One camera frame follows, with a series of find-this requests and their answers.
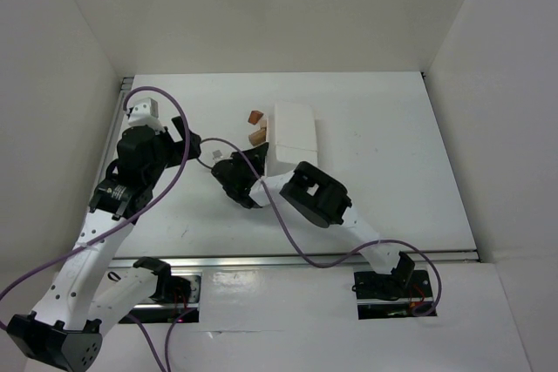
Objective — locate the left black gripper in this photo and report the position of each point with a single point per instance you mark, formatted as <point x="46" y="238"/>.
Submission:
<point x="173" y="144"/>

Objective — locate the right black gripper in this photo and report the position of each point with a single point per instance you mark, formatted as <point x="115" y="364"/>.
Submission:
<point x="246" y="163"/>

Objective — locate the short rectangular wood block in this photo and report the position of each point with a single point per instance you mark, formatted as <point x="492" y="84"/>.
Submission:
<point x="258" y="137"/>

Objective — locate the brown triangular wood block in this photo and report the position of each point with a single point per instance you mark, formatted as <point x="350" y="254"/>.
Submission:
<point x="255" y="117"/>

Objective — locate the white plastic bin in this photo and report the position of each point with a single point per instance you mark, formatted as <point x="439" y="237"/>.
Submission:
<point x="291" y="134"/>

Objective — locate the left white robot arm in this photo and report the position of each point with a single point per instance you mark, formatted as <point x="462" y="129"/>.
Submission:
<point x="66" y="327"/>

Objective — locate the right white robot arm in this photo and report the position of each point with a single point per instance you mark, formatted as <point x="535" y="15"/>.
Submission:
<point x="322" y="201"/>

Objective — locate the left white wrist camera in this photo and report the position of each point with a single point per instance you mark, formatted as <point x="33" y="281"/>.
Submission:
<point x="144" y="112"/>

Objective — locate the aluminium left rail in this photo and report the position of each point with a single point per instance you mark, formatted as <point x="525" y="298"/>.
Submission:
<point x="126" y="85"/>

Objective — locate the aluminium rail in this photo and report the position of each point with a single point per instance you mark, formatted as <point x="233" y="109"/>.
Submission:
<point x="288" y="260"/>
<point x="126" y="85"/>

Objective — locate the aluminium front rail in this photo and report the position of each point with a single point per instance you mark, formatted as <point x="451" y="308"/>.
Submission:
<point x="288" y="260"/>

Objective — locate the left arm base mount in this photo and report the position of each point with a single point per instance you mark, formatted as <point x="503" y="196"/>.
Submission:
<point x="150" y="311"/>

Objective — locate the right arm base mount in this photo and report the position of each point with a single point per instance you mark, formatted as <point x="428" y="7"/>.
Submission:
<point x="378" y="298"/>

